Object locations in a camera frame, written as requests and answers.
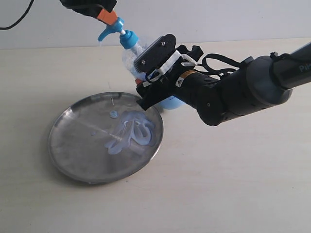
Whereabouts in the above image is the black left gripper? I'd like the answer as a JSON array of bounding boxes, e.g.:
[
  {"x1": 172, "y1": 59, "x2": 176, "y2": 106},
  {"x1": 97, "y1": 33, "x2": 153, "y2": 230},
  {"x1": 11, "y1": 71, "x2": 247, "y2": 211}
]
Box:
[{"x1": 60, "y1": 0, "x2": 118, "y2": 26}]

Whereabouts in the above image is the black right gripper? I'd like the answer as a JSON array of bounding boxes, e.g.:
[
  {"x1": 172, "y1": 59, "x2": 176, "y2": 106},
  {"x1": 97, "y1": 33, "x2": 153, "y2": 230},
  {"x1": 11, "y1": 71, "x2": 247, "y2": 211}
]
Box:
[{"x1": 135, "y1": 45, "x2": 204, "y2": 110}]

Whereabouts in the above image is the blue lotion pump bottle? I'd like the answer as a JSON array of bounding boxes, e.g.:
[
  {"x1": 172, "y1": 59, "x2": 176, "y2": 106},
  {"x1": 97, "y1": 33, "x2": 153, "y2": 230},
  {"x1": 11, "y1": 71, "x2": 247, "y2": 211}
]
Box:
[{"x1": 97, "y1": 17, "x2": 187, "y2": 111}]

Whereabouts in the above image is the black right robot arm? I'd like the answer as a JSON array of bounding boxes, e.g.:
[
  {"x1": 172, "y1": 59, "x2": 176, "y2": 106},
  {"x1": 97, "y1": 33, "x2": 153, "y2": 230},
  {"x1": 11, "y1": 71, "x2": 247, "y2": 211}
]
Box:
[{"x1": 135, "y1": 40, "x2": 311, "y2": 126}]

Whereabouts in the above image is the pale blue soap gel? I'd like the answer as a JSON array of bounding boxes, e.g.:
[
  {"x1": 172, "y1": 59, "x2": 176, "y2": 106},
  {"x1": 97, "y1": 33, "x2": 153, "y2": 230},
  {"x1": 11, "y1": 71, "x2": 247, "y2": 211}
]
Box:
[{"x1": 90, "y1": 110, "x2": 156, "y2": 156}]

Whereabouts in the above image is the round steel plate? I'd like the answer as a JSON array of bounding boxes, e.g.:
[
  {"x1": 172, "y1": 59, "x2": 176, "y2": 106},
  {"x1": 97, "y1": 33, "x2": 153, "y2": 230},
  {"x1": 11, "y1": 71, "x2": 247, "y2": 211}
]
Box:
[{"x1": 48, "y1": 92, "x2": 164, "y2": 184}]

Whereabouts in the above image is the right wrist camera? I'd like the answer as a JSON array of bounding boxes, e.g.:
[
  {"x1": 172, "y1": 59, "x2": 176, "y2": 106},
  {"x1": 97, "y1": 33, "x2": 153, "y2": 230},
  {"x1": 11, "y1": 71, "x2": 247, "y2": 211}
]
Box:
[{"x1": 134, "y1": 34, "x2": 177, "y2": 73}]

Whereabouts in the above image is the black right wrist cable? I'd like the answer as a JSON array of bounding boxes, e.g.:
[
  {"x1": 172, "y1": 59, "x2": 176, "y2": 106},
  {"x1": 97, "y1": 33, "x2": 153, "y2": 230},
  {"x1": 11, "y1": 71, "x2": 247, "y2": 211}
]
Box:
[{"x1": 201, "y1": 53, "x2": 241, "y2": 78}]

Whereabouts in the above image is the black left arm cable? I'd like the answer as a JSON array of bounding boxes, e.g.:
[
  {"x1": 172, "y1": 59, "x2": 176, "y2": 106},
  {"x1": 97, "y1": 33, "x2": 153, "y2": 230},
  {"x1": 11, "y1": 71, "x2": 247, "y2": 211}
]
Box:
[{"x1": 0, "y1": 0, "x2": 35, "y2": 31}]

